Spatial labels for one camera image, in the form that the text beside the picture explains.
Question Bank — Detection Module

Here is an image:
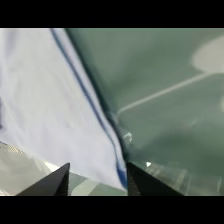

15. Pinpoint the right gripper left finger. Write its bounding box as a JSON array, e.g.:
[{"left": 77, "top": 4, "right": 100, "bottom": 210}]
[{"left": 17, "top": 162, "right": 71, "bottom": 197}]

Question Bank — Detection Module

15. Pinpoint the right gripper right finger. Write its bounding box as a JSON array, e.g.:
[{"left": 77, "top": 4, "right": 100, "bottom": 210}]
[{"left": 126, "top": 161, "right": 185, "bottom": 197}]

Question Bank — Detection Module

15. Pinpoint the light blue shirt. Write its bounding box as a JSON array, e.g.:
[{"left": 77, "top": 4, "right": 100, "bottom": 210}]
[{"left": 0, "top": 28, "right": 129, "bottom": 192}]

